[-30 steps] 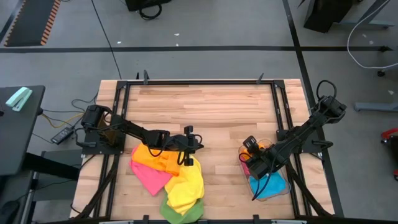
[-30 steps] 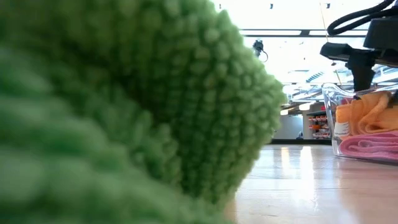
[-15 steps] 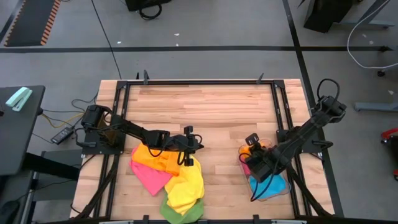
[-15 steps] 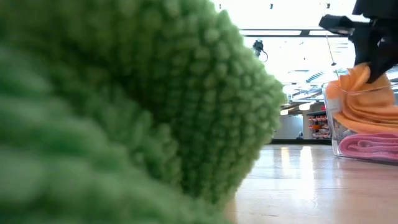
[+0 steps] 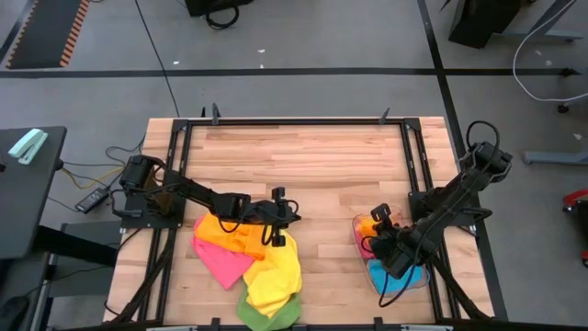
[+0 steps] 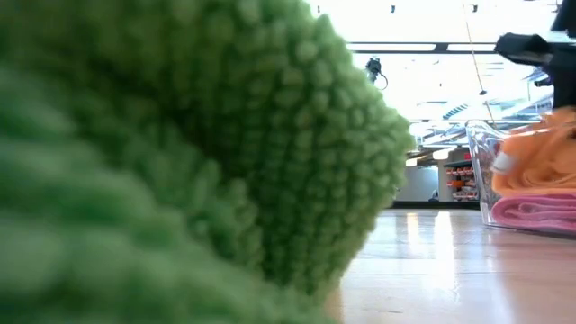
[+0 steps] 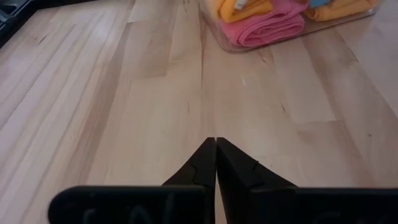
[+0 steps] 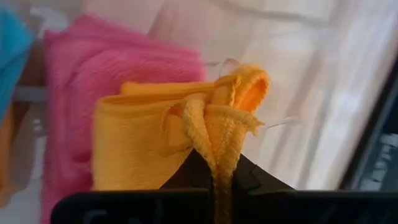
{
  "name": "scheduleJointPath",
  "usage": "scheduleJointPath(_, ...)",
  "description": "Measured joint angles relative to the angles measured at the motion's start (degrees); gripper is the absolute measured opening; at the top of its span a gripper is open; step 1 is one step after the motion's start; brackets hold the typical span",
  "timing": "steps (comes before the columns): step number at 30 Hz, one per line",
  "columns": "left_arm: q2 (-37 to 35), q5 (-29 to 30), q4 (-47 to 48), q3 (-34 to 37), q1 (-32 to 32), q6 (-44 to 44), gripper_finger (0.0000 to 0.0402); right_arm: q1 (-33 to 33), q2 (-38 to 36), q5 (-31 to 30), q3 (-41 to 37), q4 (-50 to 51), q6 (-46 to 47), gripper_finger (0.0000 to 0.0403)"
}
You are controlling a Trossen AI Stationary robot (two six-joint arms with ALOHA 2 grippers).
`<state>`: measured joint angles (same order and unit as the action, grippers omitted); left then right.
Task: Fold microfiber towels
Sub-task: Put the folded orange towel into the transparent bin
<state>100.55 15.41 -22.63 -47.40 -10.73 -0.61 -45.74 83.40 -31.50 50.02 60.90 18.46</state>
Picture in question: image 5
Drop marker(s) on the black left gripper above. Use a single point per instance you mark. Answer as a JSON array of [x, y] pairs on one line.
[[271, 211]]

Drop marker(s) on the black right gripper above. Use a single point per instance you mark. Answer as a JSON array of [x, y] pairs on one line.
[[397, 250]]

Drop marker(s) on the orange microfiber towel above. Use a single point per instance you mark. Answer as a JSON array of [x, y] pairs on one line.
[[367, 226], [216, 232]]

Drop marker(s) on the clear plastic bin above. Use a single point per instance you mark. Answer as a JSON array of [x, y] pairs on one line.
[[358, 220]]

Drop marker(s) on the pink microfiber towel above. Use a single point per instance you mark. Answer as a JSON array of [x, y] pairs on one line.
[[218, 266], [363, 248]]

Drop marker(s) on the yellow microfiber towel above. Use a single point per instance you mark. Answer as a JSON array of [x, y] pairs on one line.
[[275, 276]]

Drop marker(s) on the blue microfiber towel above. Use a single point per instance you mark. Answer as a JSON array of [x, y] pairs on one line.
[[374, 276]]

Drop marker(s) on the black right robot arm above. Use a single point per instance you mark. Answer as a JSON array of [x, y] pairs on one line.
[[459, 197]]

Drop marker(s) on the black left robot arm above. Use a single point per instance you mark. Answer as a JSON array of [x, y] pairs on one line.
[[193, 188]]

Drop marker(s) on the green microfiber towel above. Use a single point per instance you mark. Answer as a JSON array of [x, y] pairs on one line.
[[285, 317]]

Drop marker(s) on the grey desk foot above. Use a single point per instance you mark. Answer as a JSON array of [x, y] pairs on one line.
[[556, 157]]

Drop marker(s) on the red cart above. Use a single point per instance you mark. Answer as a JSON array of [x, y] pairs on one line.
[[576, 197]]

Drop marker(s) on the black desk foot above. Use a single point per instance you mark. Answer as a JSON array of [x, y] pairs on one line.
[[78, 246]]

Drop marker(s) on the black caster wheel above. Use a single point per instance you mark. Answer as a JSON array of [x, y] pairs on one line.
[[563, 109]]

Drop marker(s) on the black cabinet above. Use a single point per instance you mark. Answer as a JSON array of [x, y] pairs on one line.
[[482, 20]]

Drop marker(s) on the black equipment base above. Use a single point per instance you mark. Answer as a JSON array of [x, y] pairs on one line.
[[216, 5]]

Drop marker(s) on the black side desk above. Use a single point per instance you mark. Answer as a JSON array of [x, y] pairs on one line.
[[27, 207]]

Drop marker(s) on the mint green stapler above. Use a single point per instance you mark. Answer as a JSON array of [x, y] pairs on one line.
[[27, 146]]

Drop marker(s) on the black orange-striped floor mat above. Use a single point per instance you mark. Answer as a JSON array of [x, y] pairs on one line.
[[46, 32]]

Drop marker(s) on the grey desk frame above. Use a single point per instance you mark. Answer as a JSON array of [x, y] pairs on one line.
[[542, 36]]

